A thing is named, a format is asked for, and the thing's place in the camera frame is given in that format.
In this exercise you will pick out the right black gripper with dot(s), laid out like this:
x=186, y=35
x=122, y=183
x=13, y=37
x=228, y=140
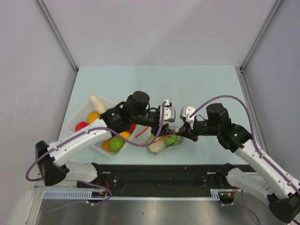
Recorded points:
x=187, y=132

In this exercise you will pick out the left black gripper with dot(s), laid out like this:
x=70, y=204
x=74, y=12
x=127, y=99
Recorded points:
x=165, y=130

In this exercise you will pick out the clear zip top bag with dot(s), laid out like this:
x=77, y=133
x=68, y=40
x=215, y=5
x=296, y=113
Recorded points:
x=145, y=136

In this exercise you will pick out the toy green watermelon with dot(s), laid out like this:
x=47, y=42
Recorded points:
x=172, y=140

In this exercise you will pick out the toy green cabbage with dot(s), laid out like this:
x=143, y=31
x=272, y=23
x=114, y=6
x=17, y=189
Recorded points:
x=156, y=147

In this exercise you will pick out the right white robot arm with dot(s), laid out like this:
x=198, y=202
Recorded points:
x=276, y=187

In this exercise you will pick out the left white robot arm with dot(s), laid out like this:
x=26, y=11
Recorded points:
x=53, y=159

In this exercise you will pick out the toy red bell pepper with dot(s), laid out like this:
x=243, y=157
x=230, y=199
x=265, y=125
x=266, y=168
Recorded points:
x=132, y=128

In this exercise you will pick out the toy yellow orange mango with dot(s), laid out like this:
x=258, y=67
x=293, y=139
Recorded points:
x=124, y=135

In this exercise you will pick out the toy green lime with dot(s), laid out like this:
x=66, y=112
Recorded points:
x=116, y=144

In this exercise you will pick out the toy small orange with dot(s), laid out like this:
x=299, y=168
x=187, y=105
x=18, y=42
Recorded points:
x=105, y=145

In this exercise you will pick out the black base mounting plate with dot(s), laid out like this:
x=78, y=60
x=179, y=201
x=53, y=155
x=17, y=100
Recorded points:
x=160, y=180

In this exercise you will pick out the toy white radish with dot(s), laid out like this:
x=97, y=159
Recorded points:
x=97, y=104

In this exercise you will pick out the toy red apple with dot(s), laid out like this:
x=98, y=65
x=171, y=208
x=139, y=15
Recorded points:
x=81, y=125

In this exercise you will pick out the white plastic basket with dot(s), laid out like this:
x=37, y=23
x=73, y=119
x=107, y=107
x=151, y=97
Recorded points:
x=81, y=115

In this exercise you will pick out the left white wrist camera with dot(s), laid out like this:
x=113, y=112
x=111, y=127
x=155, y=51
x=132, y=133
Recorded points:
x=169, y=114

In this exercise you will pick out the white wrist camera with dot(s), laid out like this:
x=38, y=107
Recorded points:
x=169, y=114
x=187, y=115

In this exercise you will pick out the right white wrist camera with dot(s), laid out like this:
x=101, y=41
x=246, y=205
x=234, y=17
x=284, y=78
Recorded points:
x=187, y=115

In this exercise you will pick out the blue slotted cable duct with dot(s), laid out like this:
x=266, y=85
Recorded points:
x=214, y=195

